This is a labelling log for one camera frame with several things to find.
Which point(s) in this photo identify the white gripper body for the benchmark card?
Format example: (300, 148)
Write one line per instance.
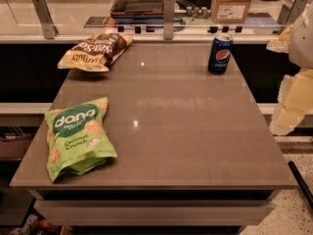
(302, 43)

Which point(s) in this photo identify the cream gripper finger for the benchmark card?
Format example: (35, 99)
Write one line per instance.
(281, 44)
(284, 121)

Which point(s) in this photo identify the blue pepsi can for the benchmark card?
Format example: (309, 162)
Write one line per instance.
(220, 53)

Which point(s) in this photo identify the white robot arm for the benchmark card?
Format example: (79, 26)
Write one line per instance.
(301, 45)

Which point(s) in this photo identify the brown chip bag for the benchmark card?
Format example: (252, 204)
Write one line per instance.
(95, 53)

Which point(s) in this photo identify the green dang chip bag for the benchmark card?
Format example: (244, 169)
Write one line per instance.
(76, 138)

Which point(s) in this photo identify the cardboard box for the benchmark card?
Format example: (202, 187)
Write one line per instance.
(229, 11)

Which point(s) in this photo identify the black rod on floor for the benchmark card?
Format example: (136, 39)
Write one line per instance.
(302, 184)

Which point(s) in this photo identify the orange framed tray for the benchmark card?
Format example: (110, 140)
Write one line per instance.
(121, 8)

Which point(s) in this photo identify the right metal glass bracket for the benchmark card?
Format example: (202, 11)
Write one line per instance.
(291, 10)

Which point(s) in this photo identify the metal glass bracket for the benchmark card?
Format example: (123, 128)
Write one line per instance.
(291, 10)
(168, 19)
(49, 29)

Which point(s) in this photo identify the middle metal glass bracket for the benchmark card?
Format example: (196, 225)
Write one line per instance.
(168, 19)

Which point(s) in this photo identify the left metal glass bracket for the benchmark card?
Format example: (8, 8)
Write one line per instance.
(49, 29)

